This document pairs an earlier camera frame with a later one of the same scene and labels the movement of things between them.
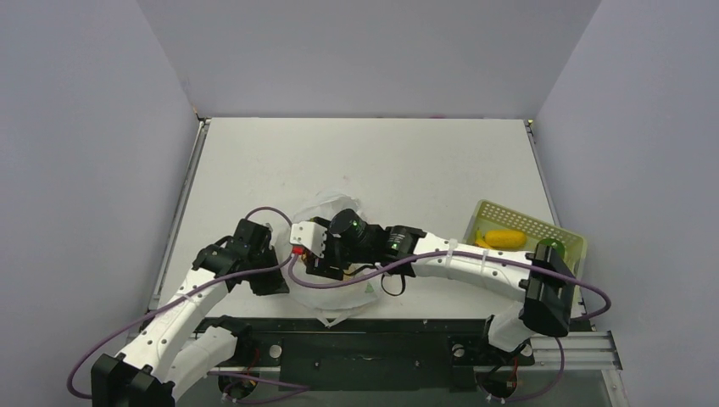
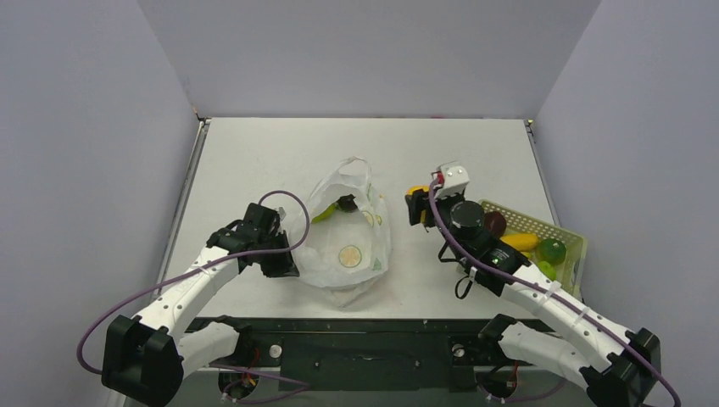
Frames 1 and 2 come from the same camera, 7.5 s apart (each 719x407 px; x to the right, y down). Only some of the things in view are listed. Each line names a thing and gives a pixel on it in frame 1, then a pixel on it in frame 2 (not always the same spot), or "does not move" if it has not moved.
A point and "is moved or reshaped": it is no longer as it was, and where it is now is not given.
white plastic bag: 330,305 is moved or reshaped
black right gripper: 324,264 to 421,207
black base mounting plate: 372,354 does not move
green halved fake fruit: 554,243 does not move
